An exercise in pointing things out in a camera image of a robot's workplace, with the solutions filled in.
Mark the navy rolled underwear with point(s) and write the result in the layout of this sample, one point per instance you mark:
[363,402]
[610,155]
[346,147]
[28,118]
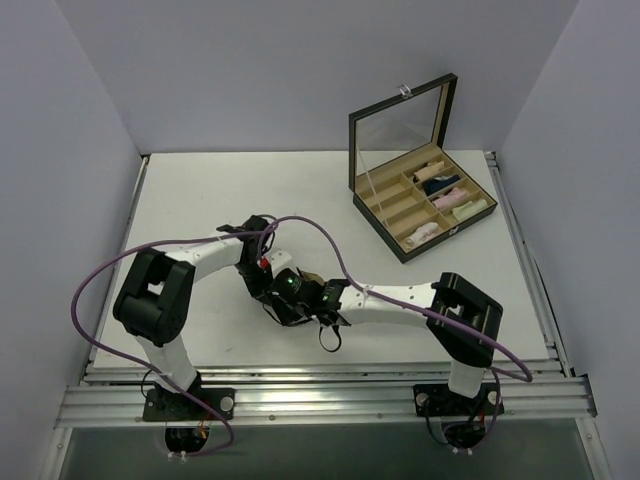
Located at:
[435,184]

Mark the beige rolled underwear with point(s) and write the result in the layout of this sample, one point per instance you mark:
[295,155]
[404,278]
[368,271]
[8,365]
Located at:
[428,171]

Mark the aluminium rail frame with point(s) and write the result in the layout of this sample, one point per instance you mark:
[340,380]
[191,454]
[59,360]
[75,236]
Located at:
[283,375]

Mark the white underwear pink trim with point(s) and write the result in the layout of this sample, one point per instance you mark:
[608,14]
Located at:
[421,235]

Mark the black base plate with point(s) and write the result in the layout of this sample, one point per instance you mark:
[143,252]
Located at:
[164,406]
[436,400]

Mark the black compartment storage box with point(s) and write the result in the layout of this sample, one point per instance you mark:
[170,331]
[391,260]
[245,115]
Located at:
[390,140]

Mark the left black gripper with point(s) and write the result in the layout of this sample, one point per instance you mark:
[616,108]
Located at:
[257,280]

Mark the pale green rolled underwear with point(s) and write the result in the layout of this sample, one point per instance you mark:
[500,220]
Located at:
[468,210]

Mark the tan brown underwear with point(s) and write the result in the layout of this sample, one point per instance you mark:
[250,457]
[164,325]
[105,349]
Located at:
[309,276]

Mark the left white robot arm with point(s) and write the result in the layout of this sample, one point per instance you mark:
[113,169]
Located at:
[153,302]

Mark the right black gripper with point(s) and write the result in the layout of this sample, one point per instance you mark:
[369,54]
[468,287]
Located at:
[312,279]

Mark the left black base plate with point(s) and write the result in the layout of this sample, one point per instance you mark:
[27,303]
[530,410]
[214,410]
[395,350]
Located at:
[164,406]

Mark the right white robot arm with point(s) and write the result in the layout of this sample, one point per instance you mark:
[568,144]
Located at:
[462,318]

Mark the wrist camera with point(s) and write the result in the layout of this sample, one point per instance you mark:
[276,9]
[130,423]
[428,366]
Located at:
[276,261]
[256,227]

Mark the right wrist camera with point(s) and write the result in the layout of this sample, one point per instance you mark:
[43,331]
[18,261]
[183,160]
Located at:
[276,261]

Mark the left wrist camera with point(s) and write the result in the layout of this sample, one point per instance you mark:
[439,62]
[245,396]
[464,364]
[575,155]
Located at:
[256,227]

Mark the pink rolled underwear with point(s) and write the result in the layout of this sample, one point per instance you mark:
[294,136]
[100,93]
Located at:
[450,198]

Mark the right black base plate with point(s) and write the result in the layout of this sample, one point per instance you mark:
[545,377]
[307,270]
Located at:
[436,400]

